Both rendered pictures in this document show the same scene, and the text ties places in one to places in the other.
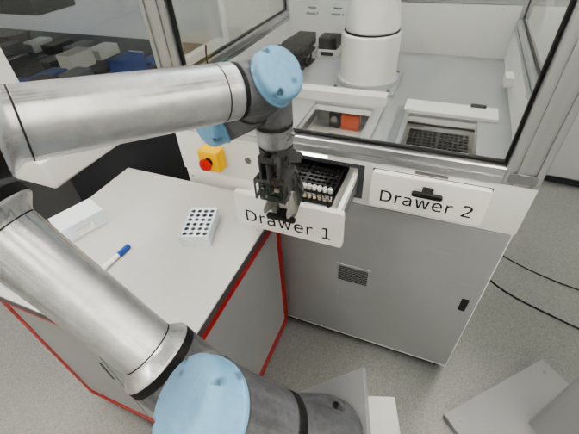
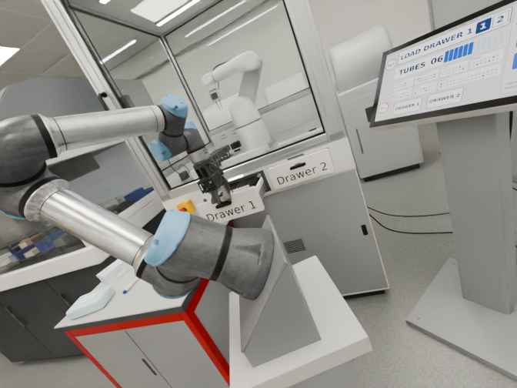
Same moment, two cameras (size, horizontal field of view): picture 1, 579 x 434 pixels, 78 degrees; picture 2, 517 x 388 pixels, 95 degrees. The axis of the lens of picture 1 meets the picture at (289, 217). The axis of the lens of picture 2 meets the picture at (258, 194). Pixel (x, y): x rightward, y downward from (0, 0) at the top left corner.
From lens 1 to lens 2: 0.42 m
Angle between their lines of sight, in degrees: 24
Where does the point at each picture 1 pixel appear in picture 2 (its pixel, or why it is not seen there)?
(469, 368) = (407, 285)
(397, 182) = (281, 168)
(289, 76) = (178, 102)
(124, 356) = (128, 246)
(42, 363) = not seen: outside the picture
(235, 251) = not seen: hidden behind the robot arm
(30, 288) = (71, 219)
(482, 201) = (326, 156)
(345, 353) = not seen: hidden behind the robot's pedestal
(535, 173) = (340, 129)
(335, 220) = (252, 192)
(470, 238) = (337, 182)
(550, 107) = (321, 95)
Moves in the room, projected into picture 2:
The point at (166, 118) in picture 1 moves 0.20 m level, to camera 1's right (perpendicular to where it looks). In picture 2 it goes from (125, 122) to (197, 91)
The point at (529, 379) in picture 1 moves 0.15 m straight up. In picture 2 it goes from (448, 272) to (444, 250)
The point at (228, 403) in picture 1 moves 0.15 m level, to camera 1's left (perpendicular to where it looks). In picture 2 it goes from (176, 214) to (103, 249)
